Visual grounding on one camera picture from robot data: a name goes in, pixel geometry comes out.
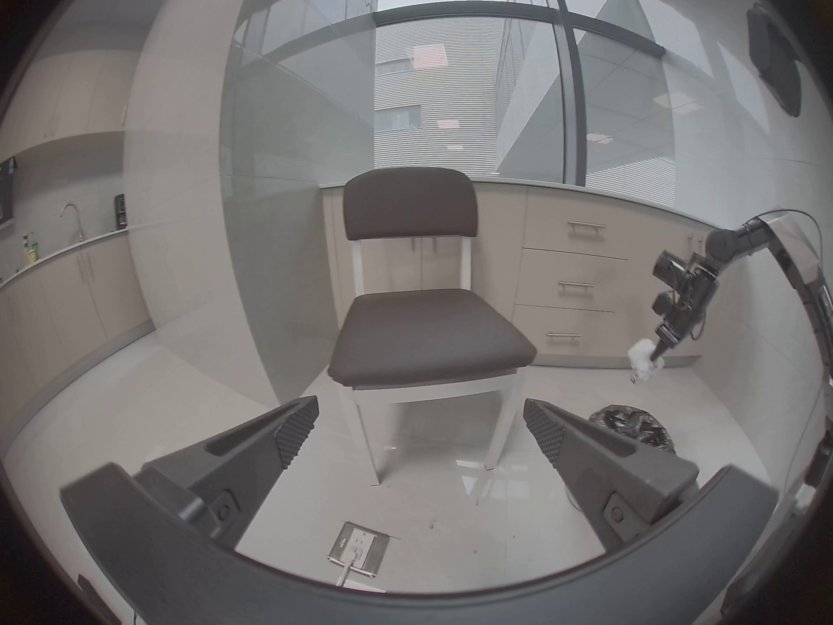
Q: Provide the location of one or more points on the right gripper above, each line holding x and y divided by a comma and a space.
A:
696, 303

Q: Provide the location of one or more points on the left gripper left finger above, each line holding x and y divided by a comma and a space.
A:
241, 466

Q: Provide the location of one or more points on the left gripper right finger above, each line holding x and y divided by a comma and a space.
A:
618, 472

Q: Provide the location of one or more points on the black plastic bag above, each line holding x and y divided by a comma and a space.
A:
628, 424

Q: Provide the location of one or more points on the white paper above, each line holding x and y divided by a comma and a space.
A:
643, 359

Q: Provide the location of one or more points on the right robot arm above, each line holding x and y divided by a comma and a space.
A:
794, 245

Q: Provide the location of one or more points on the beige cabinet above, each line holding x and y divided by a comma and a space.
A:
572, 264

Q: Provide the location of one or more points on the window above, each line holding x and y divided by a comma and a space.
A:
618, 121

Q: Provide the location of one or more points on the grey padded chair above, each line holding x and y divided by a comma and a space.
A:
423, 336

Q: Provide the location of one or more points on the beige kitchen counter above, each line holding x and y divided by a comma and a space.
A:
65, 310

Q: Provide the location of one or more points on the metal tap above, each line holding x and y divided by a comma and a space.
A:
78, 219

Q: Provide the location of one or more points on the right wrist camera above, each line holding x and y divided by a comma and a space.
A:
664, 303

